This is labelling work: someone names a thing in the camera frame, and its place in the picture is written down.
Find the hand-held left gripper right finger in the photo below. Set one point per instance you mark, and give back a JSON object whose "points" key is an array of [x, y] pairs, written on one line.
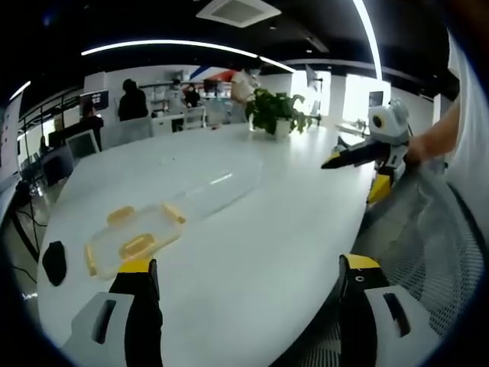
{"points": [[355, 321]]}

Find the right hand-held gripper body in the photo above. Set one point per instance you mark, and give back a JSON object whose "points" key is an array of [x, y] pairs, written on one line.
{"points": [[393, 132]]}

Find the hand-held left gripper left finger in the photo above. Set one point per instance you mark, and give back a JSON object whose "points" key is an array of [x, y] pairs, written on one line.
{"points": [[141, 325]]}

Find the person's right hand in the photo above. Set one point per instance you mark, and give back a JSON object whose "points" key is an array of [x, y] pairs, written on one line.
{"points": [[417, 151]]}

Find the clear lid with yellow clips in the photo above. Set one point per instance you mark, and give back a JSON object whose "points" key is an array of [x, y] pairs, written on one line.
{"points": [[133, 241]]}

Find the grey mesh chair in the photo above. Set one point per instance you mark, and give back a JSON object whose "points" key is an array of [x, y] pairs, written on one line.
{"points": [[439, 248]]}

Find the person's white shirt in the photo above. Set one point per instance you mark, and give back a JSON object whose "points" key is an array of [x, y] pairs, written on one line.
{"points": [[471, 99]]}

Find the green potted plant white pot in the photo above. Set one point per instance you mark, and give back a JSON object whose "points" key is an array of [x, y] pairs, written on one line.
{"points": [[276, 111]]}

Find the straight ceiling light strip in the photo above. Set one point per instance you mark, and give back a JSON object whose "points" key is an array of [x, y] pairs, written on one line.
{"points": [[372, 38]]}

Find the clear plastic container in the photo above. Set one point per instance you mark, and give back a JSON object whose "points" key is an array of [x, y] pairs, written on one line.
{"points": [[221, 187]]}

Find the ceiling air vent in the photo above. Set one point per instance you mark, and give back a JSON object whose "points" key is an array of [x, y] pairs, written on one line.
{"points": [[238, 11]]}

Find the white monitor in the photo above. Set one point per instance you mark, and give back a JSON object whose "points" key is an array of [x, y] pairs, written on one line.
{"points": [[82, 144]]}

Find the long curved ceiling light strip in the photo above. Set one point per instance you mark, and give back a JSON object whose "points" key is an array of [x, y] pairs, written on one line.
{"points": [[183, 43]]}

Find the short ceiling light strip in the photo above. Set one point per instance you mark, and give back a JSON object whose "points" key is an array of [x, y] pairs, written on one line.
{"points": [[19, 91]]}

